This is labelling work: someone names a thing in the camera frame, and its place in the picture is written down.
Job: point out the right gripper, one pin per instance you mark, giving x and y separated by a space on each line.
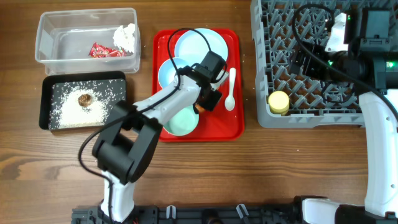
310 68

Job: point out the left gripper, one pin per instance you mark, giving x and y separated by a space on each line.
211 103

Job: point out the orange carrot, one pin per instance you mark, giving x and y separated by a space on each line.
198 109

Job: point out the white plastic spoon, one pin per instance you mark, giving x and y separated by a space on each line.
230 101

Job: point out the green bowl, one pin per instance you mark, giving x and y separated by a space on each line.
183 123

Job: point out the light blue bowl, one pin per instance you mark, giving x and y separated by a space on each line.
167 71

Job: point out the yellow cup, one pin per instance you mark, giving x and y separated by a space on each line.
279 102

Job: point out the light blue plate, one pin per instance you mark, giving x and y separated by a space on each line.
192 48

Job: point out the white napkin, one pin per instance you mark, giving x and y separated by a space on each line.
124 37

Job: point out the red snack wrapper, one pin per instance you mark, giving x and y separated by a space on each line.
100 51

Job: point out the brown food lump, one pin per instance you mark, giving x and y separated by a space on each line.
85 100

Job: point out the white rice pile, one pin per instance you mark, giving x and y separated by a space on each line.
66 113

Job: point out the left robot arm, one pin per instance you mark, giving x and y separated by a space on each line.
125 145

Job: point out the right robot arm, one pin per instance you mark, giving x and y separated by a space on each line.
360 52

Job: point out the grey dishwasher rack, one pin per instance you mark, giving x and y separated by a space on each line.
312 102

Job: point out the red serving tray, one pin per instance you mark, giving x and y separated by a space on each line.
219 124

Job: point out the black tray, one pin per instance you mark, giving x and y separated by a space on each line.
48 82

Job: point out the clear plastic bin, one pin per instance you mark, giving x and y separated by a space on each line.
64 40

